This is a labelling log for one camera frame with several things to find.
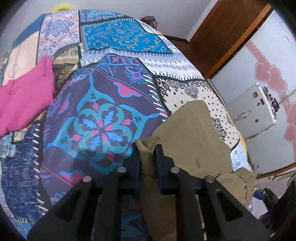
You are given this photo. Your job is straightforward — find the olive khaki pants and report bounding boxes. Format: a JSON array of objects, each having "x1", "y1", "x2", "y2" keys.
[{"x1": 135, "y1": 100, "x2": 255, "y2": 240}]

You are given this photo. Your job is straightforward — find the patchwork blue bed cover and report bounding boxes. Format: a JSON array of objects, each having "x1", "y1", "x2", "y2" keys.
[{"x1": 1, "y1": 9, "x2": 254, "y2": 238}]

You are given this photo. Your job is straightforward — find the white appliance with stickers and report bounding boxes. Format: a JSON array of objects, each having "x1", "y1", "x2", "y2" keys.
[{"x1": 226, "y1": 83, "x2": 280, "y2": 139}]

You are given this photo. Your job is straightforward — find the folded pink pants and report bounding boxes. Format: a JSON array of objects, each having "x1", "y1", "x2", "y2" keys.
[{"x1": 1, "y1": 56, "x2": 55, "y2": 136}]

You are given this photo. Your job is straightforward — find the grey backpack on floor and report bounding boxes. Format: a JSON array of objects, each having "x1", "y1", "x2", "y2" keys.
[{"x1": 140, "y1": 16, "x2": 158, "y2": 30}]

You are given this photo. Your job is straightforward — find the brown wooden door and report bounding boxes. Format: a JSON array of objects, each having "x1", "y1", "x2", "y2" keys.
[{"x1": 189, "y1": 0, "x2": 271, "y2": 78}]

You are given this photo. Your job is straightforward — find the yellow item behind bed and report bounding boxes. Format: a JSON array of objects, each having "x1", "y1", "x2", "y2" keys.
[{"x1": 52, "y1": 3, "x2": 75, "y2": 13}]

